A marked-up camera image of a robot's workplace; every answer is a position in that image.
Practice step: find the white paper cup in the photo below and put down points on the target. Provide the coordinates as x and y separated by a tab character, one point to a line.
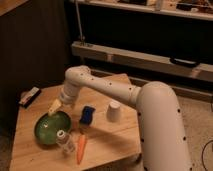
113	111

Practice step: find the blue sponge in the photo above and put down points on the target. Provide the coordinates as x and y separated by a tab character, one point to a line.
87	115

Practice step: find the metal rail shelf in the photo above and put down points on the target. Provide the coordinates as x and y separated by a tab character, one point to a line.
140	60

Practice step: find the clear plastic bottle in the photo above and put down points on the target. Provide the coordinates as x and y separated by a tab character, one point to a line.
64	140

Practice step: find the black handle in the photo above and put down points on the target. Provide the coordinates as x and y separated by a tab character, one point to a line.
190	64

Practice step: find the vertical metal pole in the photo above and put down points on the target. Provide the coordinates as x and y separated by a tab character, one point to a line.
82	38

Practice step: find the wooden low table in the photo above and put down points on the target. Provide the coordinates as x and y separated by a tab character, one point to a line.
106	142

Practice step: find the small black white box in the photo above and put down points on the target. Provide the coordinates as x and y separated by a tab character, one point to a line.
28	98

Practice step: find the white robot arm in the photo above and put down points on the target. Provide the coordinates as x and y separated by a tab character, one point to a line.
164	143

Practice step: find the orange carrot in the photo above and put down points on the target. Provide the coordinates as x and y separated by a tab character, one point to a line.
81	144

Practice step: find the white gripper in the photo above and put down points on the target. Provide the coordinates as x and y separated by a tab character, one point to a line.
68	96

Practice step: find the green ceramic bowl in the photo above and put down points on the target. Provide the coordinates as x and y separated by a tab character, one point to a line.
46	128

